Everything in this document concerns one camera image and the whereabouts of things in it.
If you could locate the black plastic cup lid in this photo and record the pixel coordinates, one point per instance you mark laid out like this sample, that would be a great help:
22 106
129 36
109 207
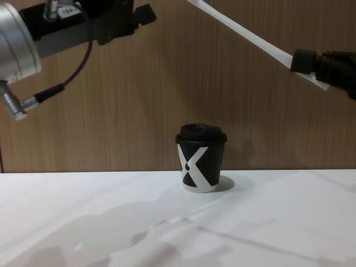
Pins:
200 133

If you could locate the black paper cup, white cross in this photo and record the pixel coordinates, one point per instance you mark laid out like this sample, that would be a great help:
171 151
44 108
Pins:
198 167

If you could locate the long white strip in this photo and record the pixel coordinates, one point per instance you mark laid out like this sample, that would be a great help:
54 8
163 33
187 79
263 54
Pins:
250 34

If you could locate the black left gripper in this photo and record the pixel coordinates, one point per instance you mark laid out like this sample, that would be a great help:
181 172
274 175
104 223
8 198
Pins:
105 16

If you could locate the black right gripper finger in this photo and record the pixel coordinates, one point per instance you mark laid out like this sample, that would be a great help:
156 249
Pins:
343 84
304 61

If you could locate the silver and grey left robot arm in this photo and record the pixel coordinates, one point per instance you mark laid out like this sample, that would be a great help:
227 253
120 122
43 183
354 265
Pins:
14 41

